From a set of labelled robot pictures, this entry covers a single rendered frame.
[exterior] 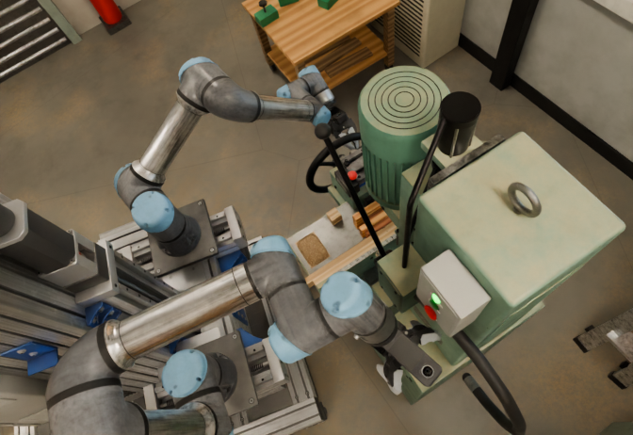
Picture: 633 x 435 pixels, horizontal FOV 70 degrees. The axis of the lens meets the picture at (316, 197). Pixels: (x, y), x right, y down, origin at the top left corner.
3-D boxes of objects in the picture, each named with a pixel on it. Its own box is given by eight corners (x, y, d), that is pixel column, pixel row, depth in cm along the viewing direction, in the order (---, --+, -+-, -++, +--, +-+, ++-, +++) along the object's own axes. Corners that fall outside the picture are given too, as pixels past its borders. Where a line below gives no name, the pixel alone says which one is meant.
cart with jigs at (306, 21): (347, 22, 305) (336, -71, 249) (398, 72, 280) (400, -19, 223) (264, 70, 297) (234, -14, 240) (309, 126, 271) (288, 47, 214)
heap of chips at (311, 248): (314, 231, 142) (313, 229, 140) (331, 256, 137) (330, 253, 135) (294, 243, 141) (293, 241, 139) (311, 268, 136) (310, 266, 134)
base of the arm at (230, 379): (193, 416, 130) (179, 415, 121) (183, 363, 137) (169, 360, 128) (243, 395, 130) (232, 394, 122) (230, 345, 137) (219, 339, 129)
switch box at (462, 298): (440, 276, 87) (449, 247, 73) (475, 319, 83) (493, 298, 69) (414, 294, 87) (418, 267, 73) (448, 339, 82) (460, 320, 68)
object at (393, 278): (406, 263, 107) (408, 240, 94) (430, 295, 103) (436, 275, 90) (376, 282, 106) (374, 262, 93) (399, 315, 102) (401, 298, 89)
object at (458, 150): (453, 140, 86) (466, 79, 71) (481, 169, 82) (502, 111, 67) (418, 162, 85) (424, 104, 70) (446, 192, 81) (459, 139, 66)
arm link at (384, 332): (396, 310, 78) (365, 347, 77) (405, 320, 81) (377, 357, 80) (366, 288, 83) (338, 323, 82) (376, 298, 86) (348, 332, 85)
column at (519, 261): (463, 262, 140) (524, 126, 77) (515, 323, 130) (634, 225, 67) (404, 302, 137) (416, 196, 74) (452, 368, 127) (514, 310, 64)
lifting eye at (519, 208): (508, 193, 72) (518, 172, 66) (536, 221, 69) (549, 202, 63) (500, 198, 72) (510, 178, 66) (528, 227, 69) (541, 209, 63)
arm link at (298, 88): (293, 102, 159) (316, 88, 164) (274, 84, 164) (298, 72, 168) (293, 118, 166) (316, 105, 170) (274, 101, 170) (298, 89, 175)
